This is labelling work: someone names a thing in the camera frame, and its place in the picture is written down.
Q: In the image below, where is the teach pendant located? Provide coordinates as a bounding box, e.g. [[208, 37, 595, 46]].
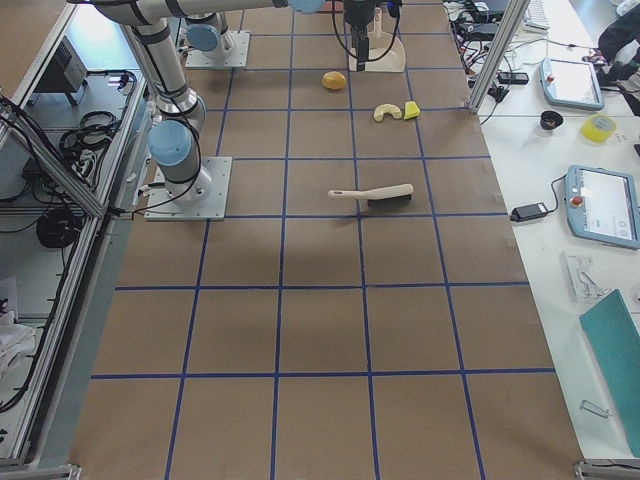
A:
[[565, 165, 639, 250], [539, 57, 604, 111]]

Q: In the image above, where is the near teach pendant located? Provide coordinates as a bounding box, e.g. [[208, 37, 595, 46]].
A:
[[565, 165, 639, 250]]

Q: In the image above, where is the grey control box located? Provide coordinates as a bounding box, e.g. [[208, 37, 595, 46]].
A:
[[34, 36, 88, 106]]

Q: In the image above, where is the beige hand brush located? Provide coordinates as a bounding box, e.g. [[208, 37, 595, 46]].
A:
[[328, 184, 414, 207]]

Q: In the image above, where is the aluminium frame post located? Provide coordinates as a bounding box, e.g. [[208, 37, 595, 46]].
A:
[[467, 0, 530, 114]]

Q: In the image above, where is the far teach pendant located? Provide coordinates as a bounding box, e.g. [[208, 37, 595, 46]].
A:
[[539, 57, 604, 111]]

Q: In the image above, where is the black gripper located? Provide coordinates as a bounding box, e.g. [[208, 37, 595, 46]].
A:
[[343, 0, 375, 63]]

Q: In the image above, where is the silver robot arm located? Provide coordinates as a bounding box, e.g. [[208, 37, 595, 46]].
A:
[[90, 1, 325, 118], [185, 12, 235, 57]]

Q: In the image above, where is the teal board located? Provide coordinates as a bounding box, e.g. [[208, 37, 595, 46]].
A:
[[580, 290, 639, 457]]

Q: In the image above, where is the black power adapter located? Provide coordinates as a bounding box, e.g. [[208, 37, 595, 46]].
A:
[[509, 202, 550, 223]]

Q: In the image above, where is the clear plastic packet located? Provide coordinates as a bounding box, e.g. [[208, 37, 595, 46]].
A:
[[562, 252, 612, 304]]

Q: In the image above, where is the yellow tape roll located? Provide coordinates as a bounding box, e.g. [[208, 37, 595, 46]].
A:
[[580, 114, 617, 143]]

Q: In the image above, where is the beige plastic dustpan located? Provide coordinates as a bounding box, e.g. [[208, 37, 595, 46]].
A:
[[348, 7, 406, 73]]

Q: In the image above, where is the yellow sponge wedge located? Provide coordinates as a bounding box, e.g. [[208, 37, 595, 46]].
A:
[[403, 101, 421, 120]]

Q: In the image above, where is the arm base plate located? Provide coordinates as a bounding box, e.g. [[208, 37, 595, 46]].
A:
[[143, 157, 232, 221], [185, 30, 251, 70]]

